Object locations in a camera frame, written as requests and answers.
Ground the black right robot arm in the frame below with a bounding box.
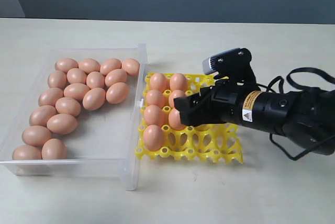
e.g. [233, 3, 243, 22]
[174, 79, 334, 160]

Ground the yellow plastic egg tray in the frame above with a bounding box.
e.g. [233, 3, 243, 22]
[135, 72, 243, 163]

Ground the clear plastic bin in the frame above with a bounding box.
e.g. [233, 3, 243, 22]
[1, 44, 148, 191]

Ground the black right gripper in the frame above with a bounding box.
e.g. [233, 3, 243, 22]
[173, 79, 259, 126]

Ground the black cable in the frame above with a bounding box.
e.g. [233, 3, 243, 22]
[259, 67, 335, 161]

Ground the brown egg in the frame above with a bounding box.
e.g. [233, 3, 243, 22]
[168, 108, 185, 131]
[21, 126, 52, 147]
[106, 82, 130, 104]
[78, 58, 101, 74]
[170, 73, 188, 92]
[105, 69, 128, 87]
[12, 145, 42, 160]
[41, 138, 66, 160]
[100, 58, 121, 76]
[149, 73, 168, 92]
[143, 105, 165, 127]
[143, 125, 164, 151]
[146, 89, 165, 108]
[63, 83, 90, 102]
[47, 114, 78, 135]
[66, 68, 87, 84]
[168, 89, 186, 108]
[122, 58, 140, 76]
[38, 87, 63, 106]
[55, 97, 81, 117]
[54, 58, 78, 73]
[86, 71, 105, 89]
[48, 70, 67, 89]
[82, 87, 106, 110]
[29, 105, 57, 127]

